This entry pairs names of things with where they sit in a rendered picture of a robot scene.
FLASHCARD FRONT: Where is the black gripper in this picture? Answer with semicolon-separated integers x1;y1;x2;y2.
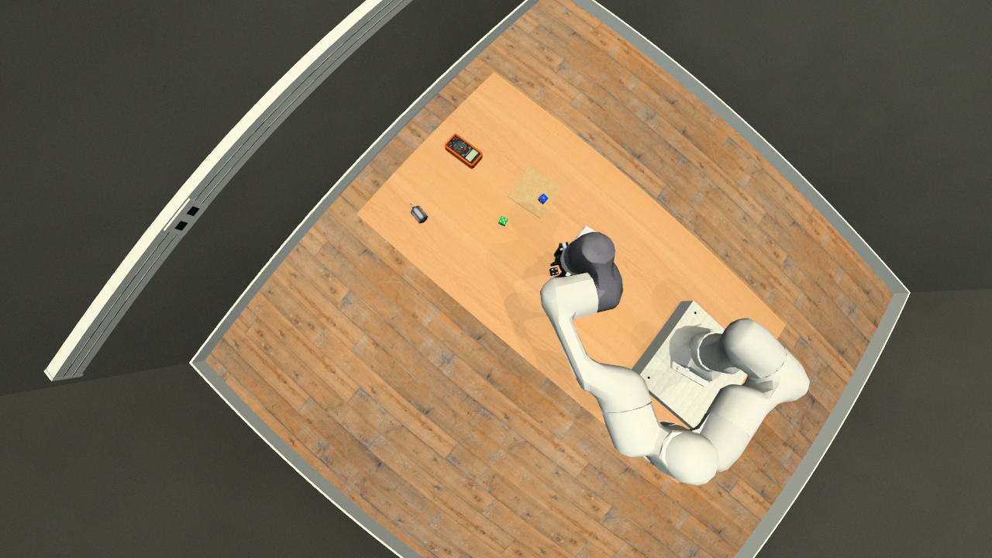
550;242;568;277

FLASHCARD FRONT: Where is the tan textured mat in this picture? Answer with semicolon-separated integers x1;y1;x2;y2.
508;166;561;219

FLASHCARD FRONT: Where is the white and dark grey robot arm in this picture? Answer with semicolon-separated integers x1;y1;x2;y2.
540;226;810;486

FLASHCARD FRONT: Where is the orange digital multimeter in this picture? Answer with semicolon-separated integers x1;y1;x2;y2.
445;134;483;169

